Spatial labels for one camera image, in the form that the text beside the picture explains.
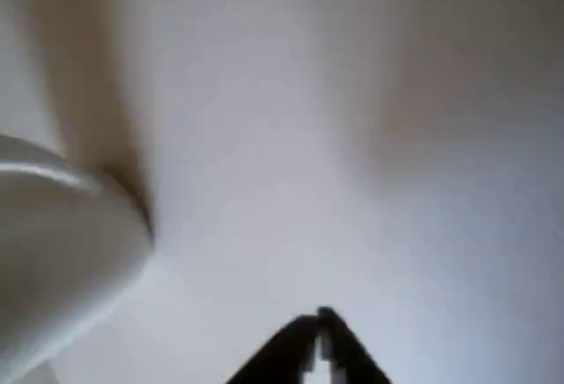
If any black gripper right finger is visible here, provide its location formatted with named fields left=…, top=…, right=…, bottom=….
left=316, top=306, right=394, bottom=384

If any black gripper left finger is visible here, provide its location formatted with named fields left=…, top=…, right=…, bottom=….
left=226, top=313, right=319, bottom=384

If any white ceramic mug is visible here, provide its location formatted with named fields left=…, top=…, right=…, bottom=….
left=0, top=132, right=155, bottom=384

